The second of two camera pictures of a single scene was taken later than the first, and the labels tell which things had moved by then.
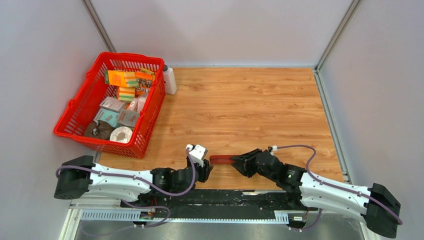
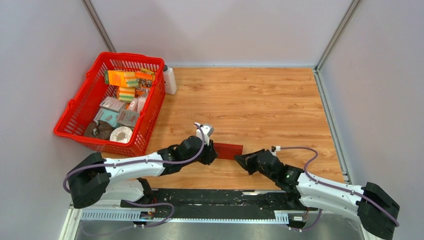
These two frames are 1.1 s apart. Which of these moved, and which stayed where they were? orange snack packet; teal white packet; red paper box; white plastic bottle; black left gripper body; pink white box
Moved: black left gripper body; red paper box
Stayed: orange snack packet; pink white box; white plastic bottle; teal white packet
